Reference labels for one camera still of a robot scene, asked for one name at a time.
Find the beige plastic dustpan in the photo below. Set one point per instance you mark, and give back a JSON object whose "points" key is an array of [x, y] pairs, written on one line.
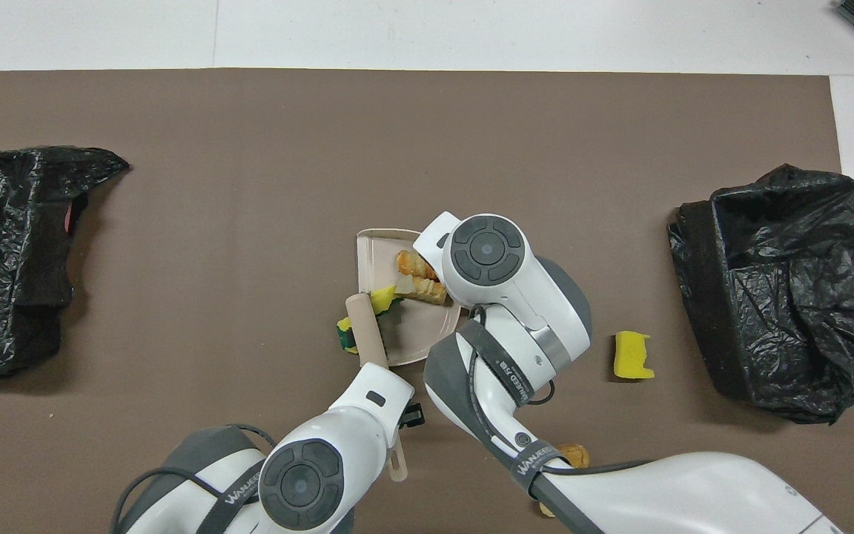
{"points": [[416, 334]]}

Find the beige hand brush black bristles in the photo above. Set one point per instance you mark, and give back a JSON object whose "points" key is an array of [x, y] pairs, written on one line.
{"points": [[366, 326]]}

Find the yellow sponge piece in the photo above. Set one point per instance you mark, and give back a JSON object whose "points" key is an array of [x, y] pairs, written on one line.
{"points": [[345, 334], [631, 356], [384, 300]]}

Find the beige foam chunk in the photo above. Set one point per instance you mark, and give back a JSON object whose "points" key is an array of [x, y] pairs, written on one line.
{"points": [[423, 291], [414, 265]]}

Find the pale cream foam chunk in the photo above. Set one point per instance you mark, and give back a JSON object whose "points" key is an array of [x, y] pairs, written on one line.
{"points": [[545, 510]]}

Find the orange brown foam chunk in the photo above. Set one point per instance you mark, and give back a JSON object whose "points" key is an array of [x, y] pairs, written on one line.
{"points": [[577, 454]]}

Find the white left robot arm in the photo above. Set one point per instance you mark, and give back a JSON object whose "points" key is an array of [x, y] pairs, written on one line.
{"points": [[323, 460]]}

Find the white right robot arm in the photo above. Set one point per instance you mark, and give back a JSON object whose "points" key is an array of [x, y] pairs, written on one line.
{"points": [[516, 297]]}

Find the open black bag lined bin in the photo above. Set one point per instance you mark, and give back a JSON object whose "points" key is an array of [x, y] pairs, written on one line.
{"points": [[790, 334]]}

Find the red plastic bin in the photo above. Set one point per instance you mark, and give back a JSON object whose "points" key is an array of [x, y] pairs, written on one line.
{"points": [[70, 216]]}

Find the brown table mat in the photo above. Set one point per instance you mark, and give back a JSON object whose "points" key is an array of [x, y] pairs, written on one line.
{"points": [[249, 119]]}

